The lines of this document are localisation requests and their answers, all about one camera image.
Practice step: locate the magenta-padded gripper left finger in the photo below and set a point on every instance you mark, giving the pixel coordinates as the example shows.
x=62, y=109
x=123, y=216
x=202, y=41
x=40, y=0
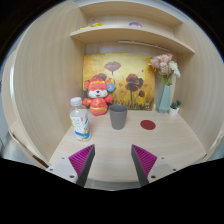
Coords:
x=77, y=162

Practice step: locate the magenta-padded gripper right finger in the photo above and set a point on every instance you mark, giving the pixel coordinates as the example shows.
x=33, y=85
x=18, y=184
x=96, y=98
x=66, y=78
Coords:
x=146, y=162

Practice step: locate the clear plastic drink bottle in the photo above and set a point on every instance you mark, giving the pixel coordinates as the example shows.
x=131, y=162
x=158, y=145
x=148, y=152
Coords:
x=80, y=122

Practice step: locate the flat round red coaster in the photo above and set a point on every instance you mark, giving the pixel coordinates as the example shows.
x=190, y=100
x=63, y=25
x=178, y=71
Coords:
x=148, y=125

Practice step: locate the grey cup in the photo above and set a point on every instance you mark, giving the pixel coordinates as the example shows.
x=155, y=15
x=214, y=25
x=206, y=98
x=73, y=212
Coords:
x=118, y=116

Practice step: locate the small potted plant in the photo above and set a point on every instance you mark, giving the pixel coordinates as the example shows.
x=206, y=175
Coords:
x=174, y=108

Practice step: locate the pale teal vase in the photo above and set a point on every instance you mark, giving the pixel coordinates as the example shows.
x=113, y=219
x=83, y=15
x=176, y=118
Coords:
x=164, y=100

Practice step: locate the red plush toy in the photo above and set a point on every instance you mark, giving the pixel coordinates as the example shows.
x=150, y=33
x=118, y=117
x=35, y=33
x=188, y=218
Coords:
x=98, y=98

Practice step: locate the yellow poppy flower painting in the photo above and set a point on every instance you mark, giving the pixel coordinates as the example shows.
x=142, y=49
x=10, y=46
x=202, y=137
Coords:
x=133, y=66

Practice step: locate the pink flower bouquet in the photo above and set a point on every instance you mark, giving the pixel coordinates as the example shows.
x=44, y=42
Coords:
x=165, y=66

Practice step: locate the white light bar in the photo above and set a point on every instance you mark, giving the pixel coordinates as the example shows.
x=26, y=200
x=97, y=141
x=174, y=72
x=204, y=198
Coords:
x=143, y=45

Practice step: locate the light wood shelf unit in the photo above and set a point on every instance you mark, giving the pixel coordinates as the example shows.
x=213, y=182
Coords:
x=133, y=33

